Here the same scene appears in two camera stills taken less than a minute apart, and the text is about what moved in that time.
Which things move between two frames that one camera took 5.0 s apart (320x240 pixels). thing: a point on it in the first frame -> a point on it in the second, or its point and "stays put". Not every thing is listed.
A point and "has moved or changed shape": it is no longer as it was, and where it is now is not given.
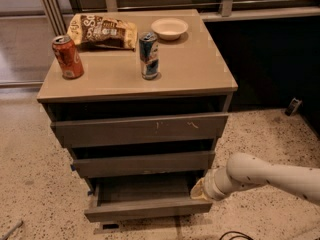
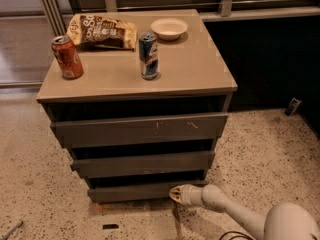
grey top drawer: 106,132 stays put
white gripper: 210,184 -> 188,195
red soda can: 68,59 stays put
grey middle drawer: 139,164 stays put
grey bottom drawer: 127,198 has moved or changed shape
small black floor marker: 110,226 stays put
